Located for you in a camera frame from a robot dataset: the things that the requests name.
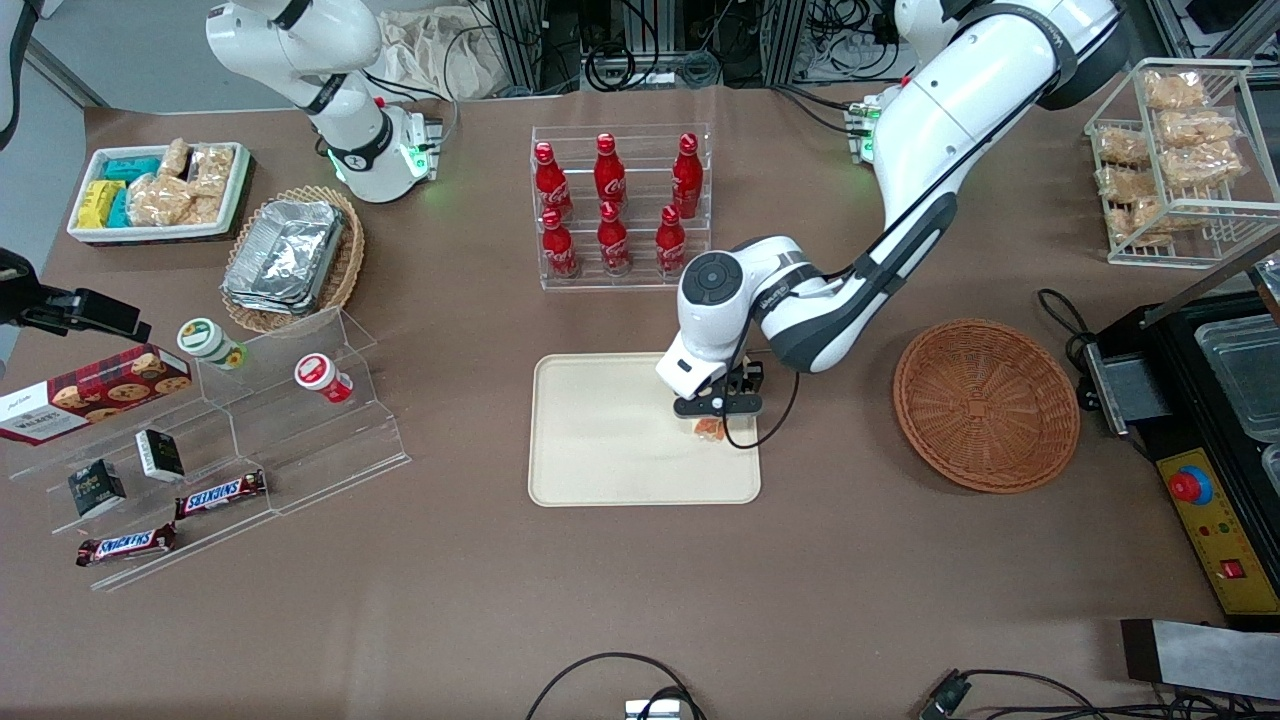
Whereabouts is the black looped cable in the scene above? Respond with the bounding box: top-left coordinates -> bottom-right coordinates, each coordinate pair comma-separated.
524,652 -> 707,720

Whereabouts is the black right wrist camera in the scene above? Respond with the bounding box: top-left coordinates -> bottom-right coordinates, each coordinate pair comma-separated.
0,248 -> 43,329

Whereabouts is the yellow snack pack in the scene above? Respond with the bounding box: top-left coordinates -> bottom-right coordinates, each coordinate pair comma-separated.
77,180 -> 127,230

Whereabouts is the clear plastic container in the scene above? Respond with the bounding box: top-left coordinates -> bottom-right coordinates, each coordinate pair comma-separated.
1195,315 -> 1280,443

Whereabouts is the clear acrylic stepped display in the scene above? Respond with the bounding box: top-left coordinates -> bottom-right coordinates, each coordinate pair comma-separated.
5,305 -> 412,593

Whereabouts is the oval light wicker basket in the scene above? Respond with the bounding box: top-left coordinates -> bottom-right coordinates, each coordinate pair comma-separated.
220,185 -> 366,336

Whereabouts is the white rectangular snack bin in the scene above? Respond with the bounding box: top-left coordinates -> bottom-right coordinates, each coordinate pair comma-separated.
67,142 -> 253,246

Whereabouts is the stack of foil containers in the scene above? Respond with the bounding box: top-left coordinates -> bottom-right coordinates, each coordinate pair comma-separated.
222,200 -> 347,317

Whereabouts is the red lid yogurt cup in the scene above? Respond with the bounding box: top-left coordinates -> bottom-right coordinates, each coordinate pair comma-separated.
294,353 -> 355,405

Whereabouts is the green lid yogurt cup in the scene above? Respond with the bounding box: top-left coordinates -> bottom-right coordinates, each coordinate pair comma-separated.
177,318 -> 247,372

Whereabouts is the beige plastic tray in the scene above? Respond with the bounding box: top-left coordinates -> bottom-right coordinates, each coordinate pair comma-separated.
528,350 -> 762,507

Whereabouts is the clear acrylic bottle rack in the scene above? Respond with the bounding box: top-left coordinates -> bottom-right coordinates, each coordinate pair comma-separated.
530,123 -> 713,291

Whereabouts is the red cola bottle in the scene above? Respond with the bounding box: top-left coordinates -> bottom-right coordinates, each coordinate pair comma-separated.
534,141 -> 575,223
671,132 -> 705,220
540,207 -> 581,280
597,200 -> 632,277
655,205 -> 689,277
594,133 -> 628,209

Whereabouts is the brown chocolate bar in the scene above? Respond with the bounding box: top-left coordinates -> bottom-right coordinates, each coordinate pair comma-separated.
76,522 -> 179,569
175,470 -> 269,521

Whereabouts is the grey flat sheet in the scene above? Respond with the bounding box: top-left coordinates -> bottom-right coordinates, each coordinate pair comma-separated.
1120,618 -> 1280,701

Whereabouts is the cream cloth bag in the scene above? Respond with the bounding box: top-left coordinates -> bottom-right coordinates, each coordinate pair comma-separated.
378,8 -> 523,101

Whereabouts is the black machine with yellow panel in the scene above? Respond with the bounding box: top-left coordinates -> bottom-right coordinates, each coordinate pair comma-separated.
1080,238 -> 1280,627

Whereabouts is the wrapped pastry pack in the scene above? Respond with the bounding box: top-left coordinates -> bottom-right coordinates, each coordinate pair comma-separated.
1143,70 -> 1210,112
1096,128 -> 1153,167
1108,198 -> 1169,248
1163,145 -> 1244,189
1157,108 -> 1242,152
1098,165 -> 1163,202

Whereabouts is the white wire basket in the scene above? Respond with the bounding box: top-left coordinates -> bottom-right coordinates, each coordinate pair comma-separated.
1085,58 -> 1280,269

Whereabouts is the black machine cable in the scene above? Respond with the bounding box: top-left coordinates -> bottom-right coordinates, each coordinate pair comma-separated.
1037,288 -> 1099,373

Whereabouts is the small black box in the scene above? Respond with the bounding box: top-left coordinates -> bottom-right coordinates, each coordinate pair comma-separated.
67,458 -> 128,519
135,428 -> 187,484

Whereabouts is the round brown wicker basket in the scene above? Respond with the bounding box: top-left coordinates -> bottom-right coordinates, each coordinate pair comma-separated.
893,318 -> 1081,494

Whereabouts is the red tartan cookie box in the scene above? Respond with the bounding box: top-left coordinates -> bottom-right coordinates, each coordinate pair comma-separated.
0,344 -> 194,447

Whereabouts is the red emergency stop button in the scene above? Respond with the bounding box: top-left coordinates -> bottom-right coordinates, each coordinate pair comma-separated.
1169,465 -> 1214,507

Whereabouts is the black connector with cable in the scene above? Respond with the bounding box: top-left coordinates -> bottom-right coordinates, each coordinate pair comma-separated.
918,668 -> 1280,720

